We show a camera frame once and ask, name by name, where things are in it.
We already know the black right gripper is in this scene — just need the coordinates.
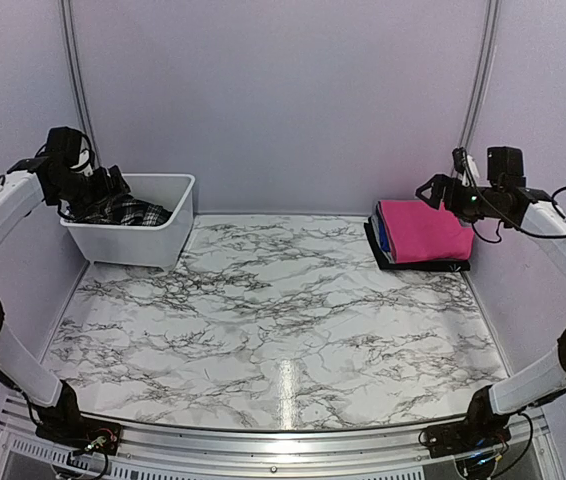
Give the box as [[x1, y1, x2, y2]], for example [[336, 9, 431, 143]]
[[415, 174, 504, 222]]

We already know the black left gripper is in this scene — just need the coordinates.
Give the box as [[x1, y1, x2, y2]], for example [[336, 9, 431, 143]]
[[51, 163, 130, 221]]

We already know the black white plaid skirt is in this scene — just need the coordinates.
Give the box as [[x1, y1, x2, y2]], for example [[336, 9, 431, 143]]
[[59, 194, 172, 227]]

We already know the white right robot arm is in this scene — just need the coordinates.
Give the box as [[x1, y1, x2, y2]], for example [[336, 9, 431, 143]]
[[416, 173, 566, 448]]

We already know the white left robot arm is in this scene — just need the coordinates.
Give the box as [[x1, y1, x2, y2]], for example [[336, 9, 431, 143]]
[[0, 166, 90, 445]]

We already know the white plastic laundry bin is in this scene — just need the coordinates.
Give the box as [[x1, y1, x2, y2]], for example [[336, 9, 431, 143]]
[[60, 173, 196, 270]]

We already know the pink folded garment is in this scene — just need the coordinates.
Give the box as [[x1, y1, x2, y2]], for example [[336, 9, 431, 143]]
[[377, 200, 474, 264]]

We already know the black folded garment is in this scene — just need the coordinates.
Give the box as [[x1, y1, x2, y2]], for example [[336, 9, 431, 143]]
[[363, 222, 471, 273]]

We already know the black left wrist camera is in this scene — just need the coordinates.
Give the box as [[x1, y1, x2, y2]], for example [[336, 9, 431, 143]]
[[44, 126, 95, 175]]

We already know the left aluminium corner post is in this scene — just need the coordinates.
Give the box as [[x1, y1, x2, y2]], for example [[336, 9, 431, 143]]
[[59, 0, 100, 167]]

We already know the aluminium corner post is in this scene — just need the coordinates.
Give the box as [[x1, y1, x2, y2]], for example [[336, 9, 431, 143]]
[[59, 0, 100, 167], [457, 0, 501, 149]]

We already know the right aluminium corner post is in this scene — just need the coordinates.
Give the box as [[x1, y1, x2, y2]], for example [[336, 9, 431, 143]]
[[457, 0, 501, 149]]

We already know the aluminium front frame rail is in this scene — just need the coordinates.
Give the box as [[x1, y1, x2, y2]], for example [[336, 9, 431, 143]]
[[0, 394, 564, 480]]

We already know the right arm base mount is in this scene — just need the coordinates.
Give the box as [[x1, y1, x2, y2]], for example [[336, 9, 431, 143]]
[[418, 421, 511, 458]]

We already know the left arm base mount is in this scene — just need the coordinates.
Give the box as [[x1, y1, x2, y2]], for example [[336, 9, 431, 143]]
[[36, 417, 123, 456]]

